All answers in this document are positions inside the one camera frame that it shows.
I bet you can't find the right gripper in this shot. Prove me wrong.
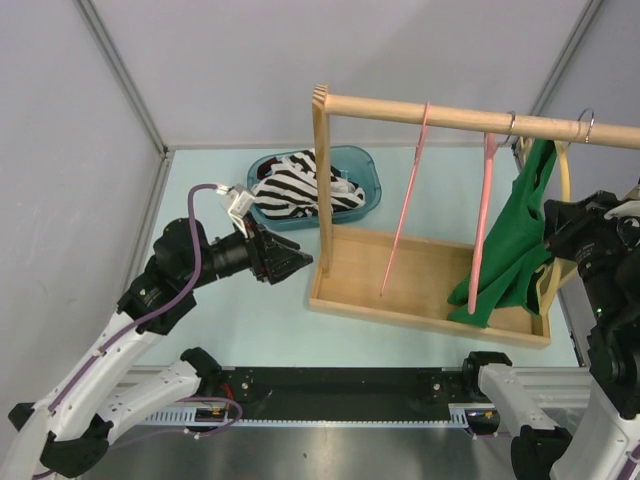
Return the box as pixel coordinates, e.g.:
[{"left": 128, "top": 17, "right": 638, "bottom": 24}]
[{"left": 541, "top": 185, "right": 640, "bottom": 319}]

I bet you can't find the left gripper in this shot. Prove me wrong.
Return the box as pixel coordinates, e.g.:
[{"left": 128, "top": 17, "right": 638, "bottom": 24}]
[{"left": 183, "top": 210, "right": 313, "bottom": 290}]

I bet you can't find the yellow hanger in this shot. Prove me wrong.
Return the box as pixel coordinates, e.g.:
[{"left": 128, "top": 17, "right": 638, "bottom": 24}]
[{"left": 515, "top": 137, "right": 576, "bottom": 316}]

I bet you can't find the green tank top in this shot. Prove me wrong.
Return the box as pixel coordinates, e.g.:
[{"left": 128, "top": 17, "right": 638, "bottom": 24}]
[{"left": 447, "top": 139, "right": 557, "bottom": 328}]

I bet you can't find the striped black white top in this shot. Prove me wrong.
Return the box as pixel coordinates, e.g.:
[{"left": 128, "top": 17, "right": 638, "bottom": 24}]
[{"left": 252, "top": 148, "right": 369, "bottom": 220}]

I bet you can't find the thick pink hanger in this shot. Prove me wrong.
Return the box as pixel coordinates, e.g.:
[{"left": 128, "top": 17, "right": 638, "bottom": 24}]
[{"left": 467, "top": 111, "right": 516, "bottom": 314}]

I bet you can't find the thin pink wire hanger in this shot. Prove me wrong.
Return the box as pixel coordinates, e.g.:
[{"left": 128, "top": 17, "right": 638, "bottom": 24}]
[{"left": 379, "top": 102, "right": 430, "bottom": 297}]

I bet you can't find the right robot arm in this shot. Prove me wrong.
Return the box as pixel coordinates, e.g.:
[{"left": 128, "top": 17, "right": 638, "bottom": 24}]
[{"left": 461, "top": 191, "right": 639, "bottom": 479}]

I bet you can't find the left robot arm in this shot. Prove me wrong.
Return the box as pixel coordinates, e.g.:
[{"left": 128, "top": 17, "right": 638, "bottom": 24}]
[{"left": 1, "top": 215, "right": 313, "bottom": 479}]

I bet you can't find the teal plastic basin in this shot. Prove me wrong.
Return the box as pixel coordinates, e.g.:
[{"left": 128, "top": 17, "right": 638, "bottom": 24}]
[{"left": 247, "top": 145, "right": 382, "bottom": 231}]

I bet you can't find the wooden clothes rack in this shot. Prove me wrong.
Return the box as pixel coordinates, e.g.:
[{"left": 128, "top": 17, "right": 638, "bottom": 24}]
[{"left": 309, "top": 85, "right": 639, "bottom": 348}]

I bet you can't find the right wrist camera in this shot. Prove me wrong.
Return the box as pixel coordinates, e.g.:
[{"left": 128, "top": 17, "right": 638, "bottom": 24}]
[{"left": 604, "top": 186, "right": 640, "bottom": 220}]

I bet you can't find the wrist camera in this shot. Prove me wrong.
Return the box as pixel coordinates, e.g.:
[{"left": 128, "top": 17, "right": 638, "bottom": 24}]
[
  {"left": 216, "top": 184, "right": 255, "bottom": 238},
  {"left": 604, "top": 186, "right": 640, "bottom": 220}
]

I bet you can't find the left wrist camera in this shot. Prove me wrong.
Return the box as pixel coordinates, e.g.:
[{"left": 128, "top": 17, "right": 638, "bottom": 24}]
[{"left": 216, "top": 184, "right": 255, "bottom": 238}]

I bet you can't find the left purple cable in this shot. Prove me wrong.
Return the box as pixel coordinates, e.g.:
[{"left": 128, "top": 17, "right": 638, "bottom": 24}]
[{"left": 34, "top": 183, "right": 244, "bottom": 476}]

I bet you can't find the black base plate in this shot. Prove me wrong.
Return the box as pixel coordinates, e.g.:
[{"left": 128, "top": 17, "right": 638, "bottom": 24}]
[{"left": 196, "top": 367, "right": 488, "bottom": 421}]

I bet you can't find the white cable duct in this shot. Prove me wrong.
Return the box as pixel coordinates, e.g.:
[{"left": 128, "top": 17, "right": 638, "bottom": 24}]
[{"left": 138, "top": 406, "right": 469, "bottom": 429}]

